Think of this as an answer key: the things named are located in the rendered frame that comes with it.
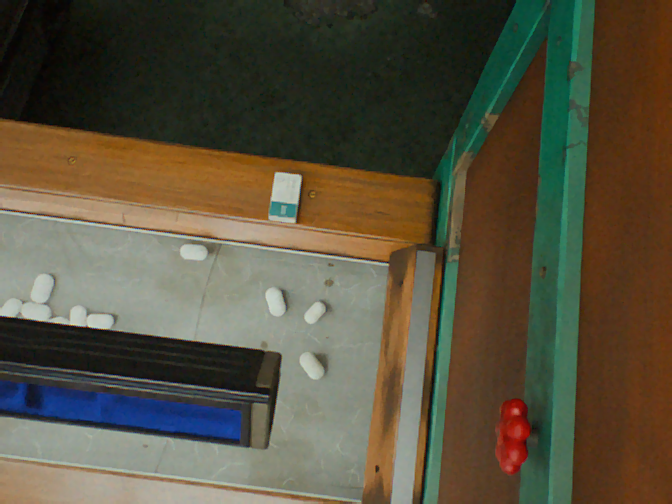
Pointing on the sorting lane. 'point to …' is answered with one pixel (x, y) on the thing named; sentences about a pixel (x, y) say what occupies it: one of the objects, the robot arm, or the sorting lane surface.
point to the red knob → (514, 435)
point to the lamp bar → (137, 383)
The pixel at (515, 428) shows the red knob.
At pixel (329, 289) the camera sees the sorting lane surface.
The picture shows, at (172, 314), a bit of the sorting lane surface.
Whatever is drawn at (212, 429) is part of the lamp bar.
